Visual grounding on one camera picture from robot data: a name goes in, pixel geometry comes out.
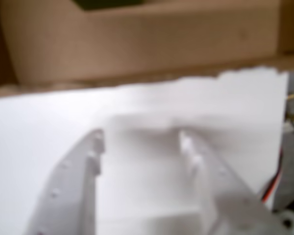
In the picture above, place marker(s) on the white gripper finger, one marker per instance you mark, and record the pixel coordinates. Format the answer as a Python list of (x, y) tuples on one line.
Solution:
[(71, 186), (225, 186)]

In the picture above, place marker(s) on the brown cardboard box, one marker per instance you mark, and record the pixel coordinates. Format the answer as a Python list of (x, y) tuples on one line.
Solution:
[(161, 44)]

